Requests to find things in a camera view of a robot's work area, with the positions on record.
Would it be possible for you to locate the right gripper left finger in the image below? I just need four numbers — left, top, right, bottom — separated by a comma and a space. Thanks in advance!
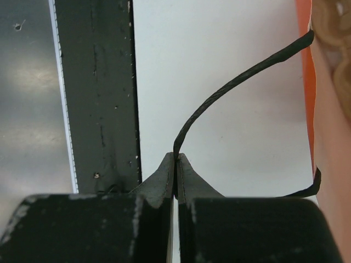
1, 153, 174, 262

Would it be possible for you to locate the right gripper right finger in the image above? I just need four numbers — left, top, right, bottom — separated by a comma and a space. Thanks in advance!
177, 154, 342, 262

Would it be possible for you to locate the orange paper bag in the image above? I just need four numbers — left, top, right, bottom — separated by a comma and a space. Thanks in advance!
172, 0, 351, 263

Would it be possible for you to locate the brown pulp cup carrier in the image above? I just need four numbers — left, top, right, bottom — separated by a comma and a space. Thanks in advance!
311, 0, 351, 124

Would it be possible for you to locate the white slotted cable duct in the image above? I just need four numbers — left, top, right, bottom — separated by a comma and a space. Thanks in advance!
48, 0, 79, 193

